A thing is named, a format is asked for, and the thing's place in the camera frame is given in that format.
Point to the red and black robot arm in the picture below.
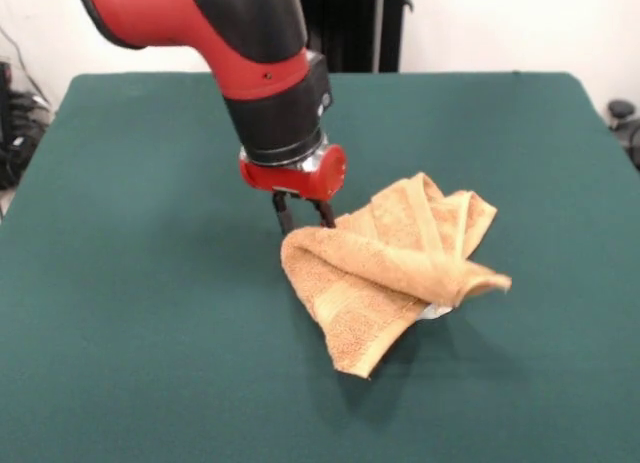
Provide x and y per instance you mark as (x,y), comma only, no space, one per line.
(270,113)

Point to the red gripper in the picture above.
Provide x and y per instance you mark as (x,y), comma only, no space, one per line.
(320,178)

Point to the orange terry towel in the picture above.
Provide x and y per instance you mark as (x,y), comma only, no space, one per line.
(360,283)

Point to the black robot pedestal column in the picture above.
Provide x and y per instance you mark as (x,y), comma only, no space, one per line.
(350,23)

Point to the dark green table cloth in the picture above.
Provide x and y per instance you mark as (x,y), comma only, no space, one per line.
(150,283)

